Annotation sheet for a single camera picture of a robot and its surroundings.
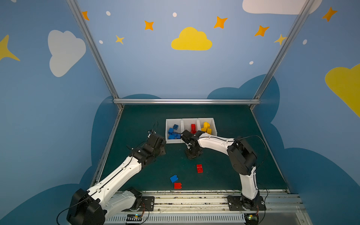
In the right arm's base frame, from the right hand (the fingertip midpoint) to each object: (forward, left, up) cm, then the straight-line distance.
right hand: (191, 156), depth 92 cm
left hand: (0, +19, +13) cm, 23 cm away
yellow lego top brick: (+20, -10, +3) cm, 22 cm away
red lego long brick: (+20, -1, 0) cm, 21 cm away
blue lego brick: (+19, +16, +1) cm, 24 cm away
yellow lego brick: (+24, -11, +3) cm, 26 cm away
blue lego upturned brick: (+23, +13, +1) cm, 26 cm away
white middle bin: (+25, +5, +2) cm, 25 cm away
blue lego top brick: (+13, +15, +2) cm, 20 cm away
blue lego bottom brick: (-15, +10, 0) cm, 18 cm away
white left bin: (+25, +17, +2) cm, 31 cm away
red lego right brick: (-8, -5, 0) cm, 10 cm away
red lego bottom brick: (-19, +8, 0) cm, 21 cm away
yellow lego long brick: (+20, -13, +1) cm, 24 cm away
